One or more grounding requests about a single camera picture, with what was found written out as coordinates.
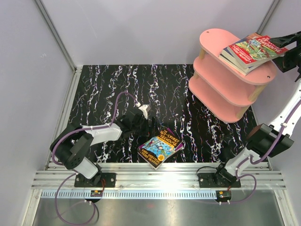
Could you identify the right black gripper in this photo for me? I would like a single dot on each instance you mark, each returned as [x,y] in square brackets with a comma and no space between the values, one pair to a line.
[285,63]

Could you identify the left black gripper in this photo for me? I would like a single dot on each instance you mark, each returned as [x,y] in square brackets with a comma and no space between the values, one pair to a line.
[146,132]

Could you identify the blue 169-storey treehouse book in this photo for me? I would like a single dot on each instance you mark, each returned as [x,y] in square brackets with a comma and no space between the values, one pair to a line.
[164,137]

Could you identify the red 13-storey treehouse book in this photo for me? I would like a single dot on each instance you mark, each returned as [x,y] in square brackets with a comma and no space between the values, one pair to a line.
[253,52]

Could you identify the dark blue hardcover book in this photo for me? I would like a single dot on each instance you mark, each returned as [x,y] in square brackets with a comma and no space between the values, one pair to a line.
[230,60]

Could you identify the blue orange sunset paperback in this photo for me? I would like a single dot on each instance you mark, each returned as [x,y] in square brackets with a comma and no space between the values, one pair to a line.
[247,38]

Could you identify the purple treehouse book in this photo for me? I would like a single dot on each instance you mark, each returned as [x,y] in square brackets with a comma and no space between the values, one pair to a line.
[160,148]

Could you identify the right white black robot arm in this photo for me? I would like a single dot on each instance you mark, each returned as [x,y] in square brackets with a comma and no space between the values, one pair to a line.
[268,140]

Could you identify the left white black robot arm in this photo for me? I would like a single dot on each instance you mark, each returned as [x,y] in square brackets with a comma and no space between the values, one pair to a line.
[70,148]

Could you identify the black marble pattern mat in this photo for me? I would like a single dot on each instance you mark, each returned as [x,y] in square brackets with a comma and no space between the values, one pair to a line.
[107,90]

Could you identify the pink three-tier shelf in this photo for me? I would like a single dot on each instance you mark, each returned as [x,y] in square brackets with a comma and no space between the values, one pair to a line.
[222,89]

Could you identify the left small circuit board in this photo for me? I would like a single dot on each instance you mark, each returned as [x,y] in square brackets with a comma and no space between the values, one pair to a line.
[96,193]

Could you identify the small circuit board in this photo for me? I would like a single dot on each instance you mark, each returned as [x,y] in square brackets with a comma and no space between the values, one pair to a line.
[96,193]
[223,196]

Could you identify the right small circuit board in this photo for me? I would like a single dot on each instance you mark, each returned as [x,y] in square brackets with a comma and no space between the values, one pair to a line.
[223,196]

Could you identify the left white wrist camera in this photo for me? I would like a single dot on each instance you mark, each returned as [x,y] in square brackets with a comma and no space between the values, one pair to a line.
[144,108]

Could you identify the right aluminium corner post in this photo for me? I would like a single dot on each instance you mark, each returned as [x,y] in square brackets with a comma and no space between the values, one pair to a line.
[272,8]

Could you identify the aluminium corner post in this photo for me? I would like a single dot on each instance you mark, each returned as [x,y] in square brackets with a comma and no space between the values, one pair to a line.
[51,26]
[272,8]

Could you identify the aluminium mounting rail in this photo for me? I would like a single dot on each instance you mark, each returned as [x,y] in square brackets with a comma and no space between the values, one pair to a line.
[169,176]

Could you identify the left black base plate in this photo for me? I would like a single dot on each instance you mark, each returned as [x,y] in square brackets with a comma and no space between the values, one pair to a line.
[108,180]

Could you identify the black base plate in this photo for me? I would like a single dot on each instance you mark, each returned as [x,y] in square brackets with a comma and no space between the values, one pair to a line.
[207,180]
[108,180]

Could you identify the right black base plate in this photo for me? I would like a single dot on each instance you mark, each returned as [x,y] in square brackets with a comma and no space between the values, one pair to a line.
[207,180]

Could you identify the white slotted cable duct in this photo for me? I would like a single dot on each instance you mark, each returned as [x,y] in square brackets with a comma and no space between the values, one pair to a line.
[131,194]

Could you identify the left aluminium corner post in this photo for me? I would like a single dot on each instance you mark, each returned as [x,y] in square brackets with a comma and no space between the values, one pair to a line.
[51,26]

